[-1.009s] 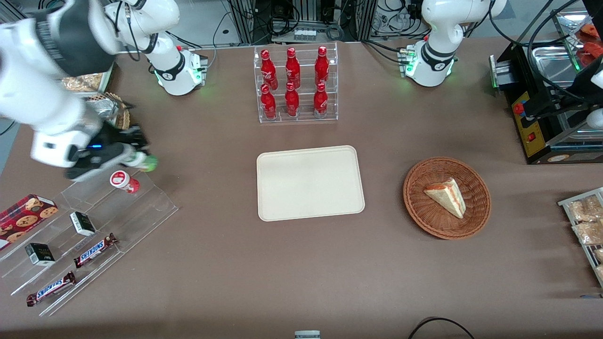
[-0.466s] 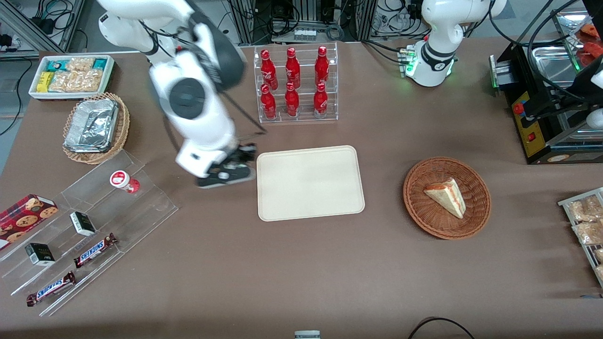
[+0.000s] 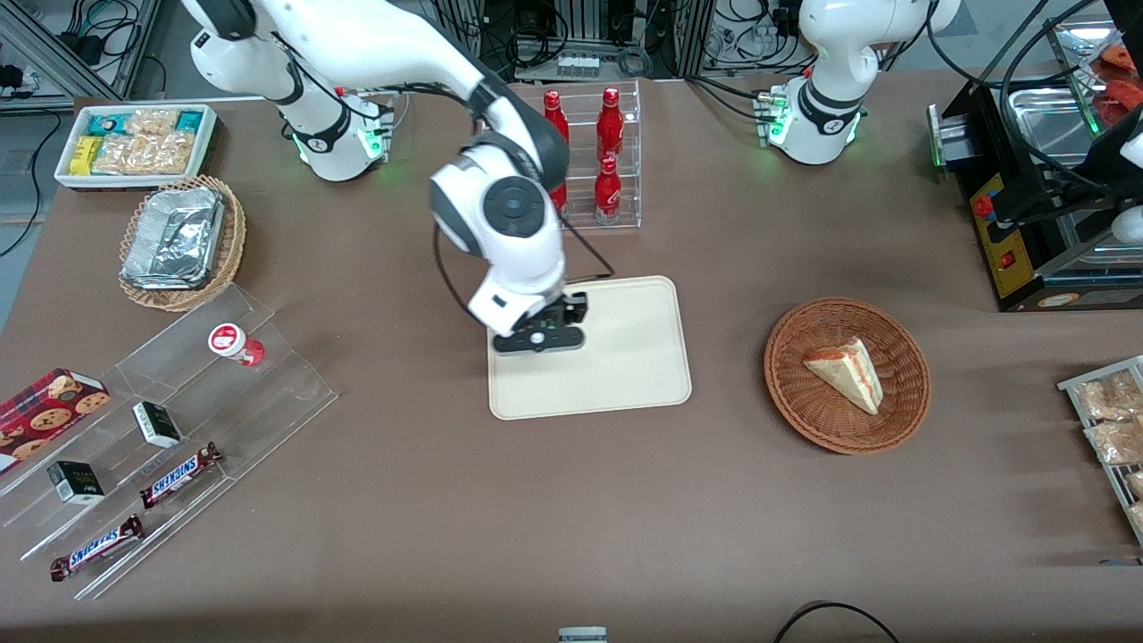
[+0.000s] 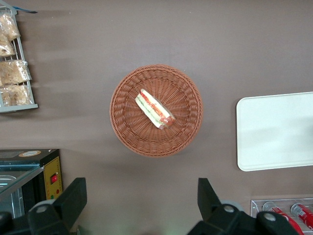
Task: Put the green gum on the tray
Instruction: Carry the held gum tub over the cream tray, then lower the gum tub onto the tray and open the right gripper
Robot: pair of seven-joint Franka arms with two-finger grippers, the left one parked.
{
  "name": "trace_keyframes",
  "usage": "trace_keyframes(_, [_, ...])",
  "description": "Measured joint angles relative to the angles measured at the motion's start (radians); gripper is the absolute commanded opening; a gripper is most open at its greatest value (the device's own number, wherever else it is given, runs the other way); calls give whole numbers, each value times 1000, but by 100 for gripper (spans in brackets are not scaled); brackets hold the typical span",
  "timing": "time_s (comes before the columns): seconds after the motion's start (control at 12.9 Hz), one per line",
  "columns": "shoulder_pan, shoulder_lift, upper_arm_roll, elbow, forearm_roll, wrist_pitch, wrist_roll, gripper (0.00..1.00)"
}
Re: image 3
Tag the red gum canister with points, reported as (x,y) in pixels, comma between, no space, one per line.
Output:
(228,341)

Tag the metal tray with food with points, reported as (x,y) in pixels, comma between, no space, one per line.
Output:
(1076,45)

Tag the small black box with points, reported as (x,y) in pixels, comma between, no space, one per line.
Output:
(76,482)
(156,424)

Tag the aluminium profile frame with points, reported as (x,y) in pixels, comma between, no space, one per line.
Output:
(36,49)

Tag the oval wicker basket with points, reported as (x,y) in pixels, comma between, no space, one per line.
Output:
(230,259)

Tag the stack of aluminium foil trays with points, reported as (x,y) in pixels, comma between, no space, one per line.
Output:
(170,237)

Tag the red chocolate chip cookie box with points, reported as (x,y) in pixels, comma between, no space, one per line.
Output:
(45,406)

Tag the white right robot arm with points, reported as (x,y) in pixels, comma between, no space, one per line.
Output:
(509,210)

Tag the yellow snack packet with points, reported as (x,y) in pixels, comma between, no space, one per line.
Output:
(85,156)

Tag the white terminal block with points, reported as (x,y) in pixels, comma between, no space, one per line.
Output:
(578,64)

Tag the clear acrylic bottle rack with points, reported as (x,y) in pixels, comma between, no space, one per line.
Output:
(580,134)

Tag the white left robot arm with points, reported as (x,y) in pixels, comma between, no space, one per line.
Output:
(830,89)

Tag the clear cracker packet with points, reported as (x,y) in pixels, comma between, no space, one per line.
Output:
(143,154)
(152,122)

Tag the round wicker basket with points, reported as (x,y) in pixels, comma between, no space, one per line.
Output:
(804,402)

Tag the triangular sandwich slice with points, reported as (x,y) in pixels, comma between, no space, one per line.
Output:
(848,371)

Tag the teal snack packet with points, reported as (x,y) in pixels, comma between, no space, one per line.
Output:
(189,121)
(109,122)

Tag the red cola bottle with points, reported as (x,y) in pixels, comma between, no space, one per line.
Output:
(555,116)
(561,198)
(607,189)
(610,125)

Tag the clear acrylic stepped display stand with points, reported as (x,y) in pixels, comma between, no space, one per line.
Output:
(268,393)

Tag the black machine with yellow panel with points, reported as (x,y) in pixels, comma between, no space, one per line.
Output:
(1027,241)

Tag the red food piece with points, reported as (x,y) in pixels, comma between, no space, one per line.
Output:
(1121,58)
(1123,94)

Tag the Snickers chocolate bar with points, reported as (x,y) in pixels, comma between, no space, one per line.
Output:
(179,475)
(96,546)

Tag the cream rectangular plastic tray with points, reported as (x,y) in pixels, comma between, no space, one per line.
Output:
(625,357)

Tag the small grey device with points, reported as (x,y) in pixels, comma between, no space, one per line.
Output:
(582,635)

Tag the white plastic snack bin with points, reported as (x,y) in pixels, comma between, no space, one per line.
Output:
(134,182)

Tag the clear bagged snack packet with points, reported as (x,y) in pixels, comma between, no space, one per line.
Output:
(1116,442)
(1137,518)
(1136,484)
(1107,397)

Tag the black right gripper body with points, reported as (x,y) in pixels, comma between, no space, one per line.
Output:
(571,310)

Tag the stainless steel tray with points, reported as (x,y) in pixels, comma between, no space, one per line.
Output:
(1045,125)

